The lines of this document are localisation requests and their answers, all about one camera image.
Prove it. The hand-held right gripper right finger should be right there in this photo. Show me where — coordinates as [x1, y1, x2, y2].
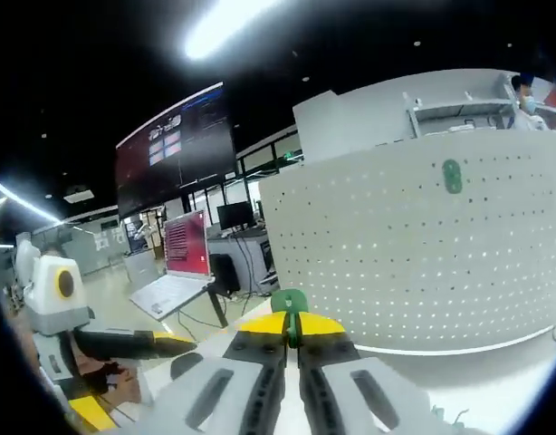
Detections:
[289, 311, 445, 435]

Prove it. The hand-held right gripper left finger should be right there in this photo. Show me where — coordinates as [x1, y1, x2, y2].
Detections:
[123, 311, 289, 435]

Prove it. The white perforated mounting plate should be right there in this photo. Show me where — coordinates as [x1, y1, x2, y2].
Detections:
[258, 139, 556, 358]

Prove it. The person's left hand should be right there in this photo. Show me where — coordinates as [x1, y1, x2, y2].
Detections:
[76, 355, 143, 405]

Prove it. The black computer tower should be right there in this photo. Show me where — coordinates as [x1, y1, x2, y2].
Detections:
[209, 253, 242, 296]

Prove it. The white laptop with pink screen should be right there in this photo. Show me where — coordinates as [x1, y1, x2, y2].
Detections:
[129, 209, 216, 323]

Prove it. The black computer monitor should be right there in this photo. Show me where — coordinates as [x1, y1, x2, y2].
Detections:
[216, 200, 257, 233]

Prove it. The white storage shelf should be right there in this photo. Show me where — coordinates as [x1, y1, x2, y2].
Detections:
[401, 84, 520, 138]

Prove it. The large dark wall screen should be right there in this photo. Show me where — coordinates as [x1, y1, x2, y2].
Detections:
[114, 81, 239, 219]

